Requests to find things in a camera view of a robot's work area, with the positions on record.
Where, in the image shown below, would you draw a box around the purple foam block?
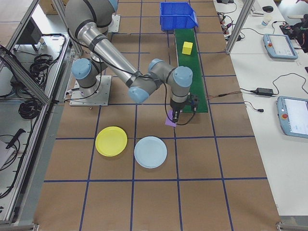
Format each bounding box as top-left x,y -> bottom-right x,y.
165,109 -> 178,128

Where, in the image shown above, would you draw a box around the yellow foam block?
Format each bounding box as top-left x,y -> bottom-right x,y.
182,41 -> 194,55

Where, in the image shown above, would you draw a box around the light blue plate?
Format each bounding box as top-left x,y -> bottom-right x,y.
134,136 -> 168,169

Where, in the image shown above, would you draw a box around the yellow plate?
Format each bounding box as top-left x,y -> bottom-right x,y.
95,126 -> 128,157

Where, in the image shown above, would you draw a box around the green conveyor belt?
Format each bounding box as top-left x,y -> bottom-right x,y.
173,28 -> 209,114

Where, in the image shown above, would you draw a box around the blue plastic storage bin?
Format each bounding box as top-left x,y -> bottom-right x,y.
159,1 -> 199,32

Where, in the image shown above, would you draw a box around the white desk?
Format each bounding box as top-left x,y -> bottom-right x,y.
213,0 -> 308,55
230,54 -> 308,217

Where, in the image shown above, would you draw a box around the blue grey teach pendant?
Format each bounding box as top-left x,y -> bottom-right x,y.
276,95 -> 308,139
262,33 -> 299,60

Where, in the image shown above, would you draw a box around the white keyboard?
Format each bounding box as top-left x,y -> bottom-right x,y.
251,0 -> 264,16

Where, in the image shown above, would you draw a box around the person in black clothing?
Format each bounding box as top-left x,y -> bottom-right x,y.
290,20 -> 308,53

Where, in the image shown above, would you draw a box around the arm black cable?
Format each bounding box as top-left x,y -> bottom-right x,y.
164,81 -> 196,126

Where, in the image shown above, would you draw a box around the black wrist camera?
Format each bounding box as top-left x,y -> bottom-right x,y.
189,94 -> 200,113

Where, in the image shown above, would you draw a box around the red conveyor wires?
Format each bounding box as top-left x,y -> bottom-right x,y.
206,91 -> 242,99

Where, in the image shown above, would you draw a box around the white square base plate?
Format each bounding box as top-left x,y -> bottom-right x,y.
69,75 -> 113,107
111,14 -> 121,34

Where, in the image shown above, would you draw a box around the black cable with plug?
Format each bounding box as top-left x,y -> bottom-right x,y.
244,101 -> 265,113

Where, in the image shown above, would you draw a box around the black adapter cable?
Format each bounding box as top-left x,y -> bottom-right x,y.
240,73 -> 306,96

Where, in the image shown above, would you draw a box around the aluminium post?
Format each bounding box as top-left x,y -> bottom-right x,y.
224,0 -> 256,55

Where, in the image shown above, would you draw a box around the black cable coil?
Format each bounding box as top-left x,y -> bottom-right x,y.
30,54 -> 55,80
18,98 -> 40,120

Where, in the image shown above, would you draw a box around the V-shaped metal frame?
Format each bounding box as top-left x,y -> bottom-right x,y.
0,0 -> 73,224

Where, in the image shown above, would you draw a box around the black handle tool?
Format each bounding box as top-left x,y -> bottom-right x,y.
5,128 -> 26,149

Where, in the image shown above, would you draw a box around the black box in frame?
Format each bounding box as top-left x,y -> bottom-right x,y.
15,16 -> 43,46

